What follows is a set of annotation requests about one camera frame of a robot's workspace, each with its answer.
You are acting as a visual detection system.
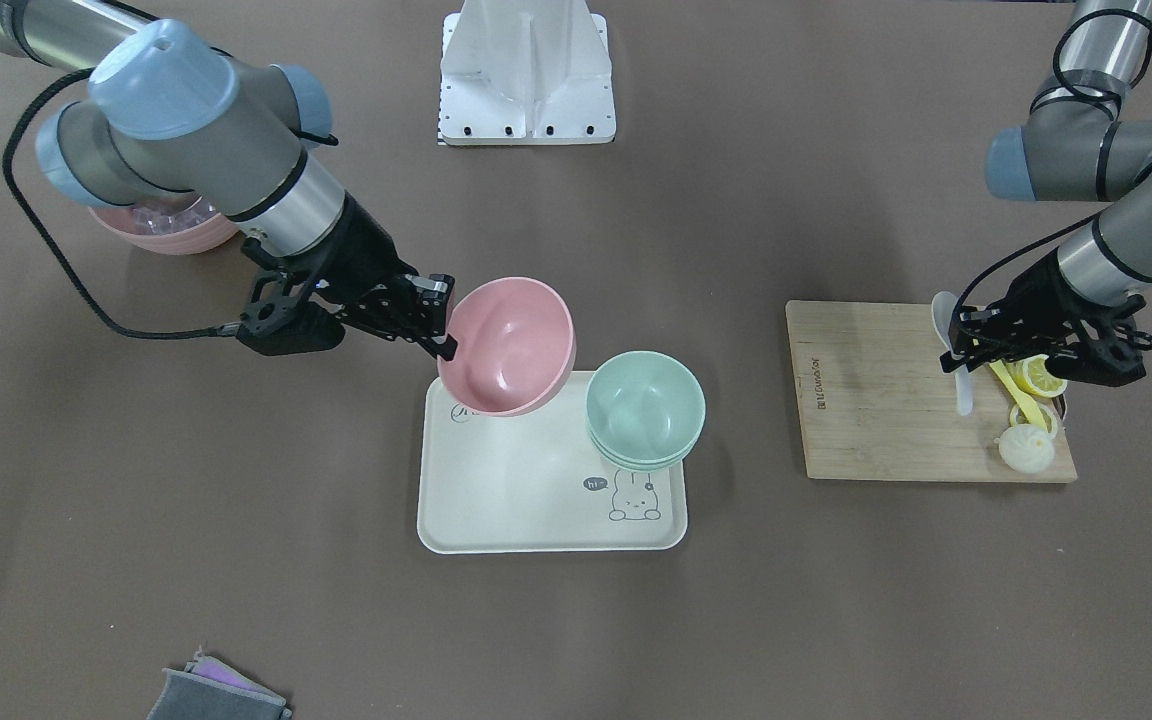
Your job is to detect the wooden cutting board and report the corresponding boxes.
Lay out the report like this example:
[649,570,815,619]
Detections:
[785,300,1078,484]

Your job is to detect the lower green bowls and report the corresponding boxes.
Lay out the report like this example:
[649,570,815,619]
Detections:
[584,414,708,471]

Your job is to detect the top green bowl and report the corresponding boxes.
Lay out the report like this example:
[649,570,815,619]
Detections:
[585,351,707,424]

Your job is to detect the white steamed bun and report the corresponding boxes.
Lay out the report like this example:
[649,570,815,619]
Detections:
[995,424,1056,475]

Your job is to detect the grey folded cloth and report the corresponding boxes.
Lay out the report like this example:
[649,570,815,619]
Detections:
[147,650,293,719]

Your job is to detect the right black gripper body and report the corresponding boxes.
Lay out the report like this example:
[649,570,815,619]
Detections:
[236,196,429,356]

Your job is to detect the cream rabbit tray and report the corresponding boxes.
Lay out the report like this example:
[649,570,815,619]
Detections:
[416,372,689,553]

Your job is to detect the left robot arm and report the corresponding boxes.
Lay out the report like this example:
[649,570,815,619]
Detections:
[940,1,1152,387]

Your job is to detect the large pink ice bowl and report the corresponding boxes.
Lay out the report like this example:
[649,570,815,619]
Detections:
[90,194,238,256]

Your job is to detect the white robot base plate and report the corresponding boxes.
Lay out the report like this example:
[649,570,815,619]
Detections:
[435,1,617,147]

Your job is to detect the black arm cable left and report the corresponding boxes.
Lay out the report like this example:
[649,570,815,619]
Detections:
[956,8,1152,346]

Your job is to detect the yellow plastic knife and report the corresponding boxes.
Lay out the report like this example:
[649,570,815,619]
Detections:
[988,361,1043,423]

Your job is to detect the white ceramic spoon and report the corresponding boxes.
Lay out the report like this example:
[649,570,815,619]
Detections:
[931,291,973,416]

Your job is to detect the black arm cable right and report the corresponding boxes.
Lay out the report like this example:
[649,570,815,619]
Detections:
[2,68,247,342]

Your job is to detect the small pink bowl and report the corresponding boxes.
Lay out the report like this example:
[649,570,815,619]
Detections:
[438,276,576,416]

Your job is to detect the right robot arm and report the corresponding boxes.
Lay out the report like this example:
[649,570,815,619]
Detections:
[0,1,457,361]

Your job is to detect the lemon half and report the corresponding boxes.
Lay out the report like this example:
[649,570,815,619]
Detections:
[1006,354,1069,397]

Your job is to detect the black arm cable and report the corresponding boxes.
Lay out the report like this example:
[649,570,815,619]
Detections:
[2,68,247,342]
[956,8,1152,346]

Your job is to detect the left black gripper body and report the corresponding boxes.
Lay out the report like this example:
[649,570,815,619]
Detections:
[975,253,1152,387]

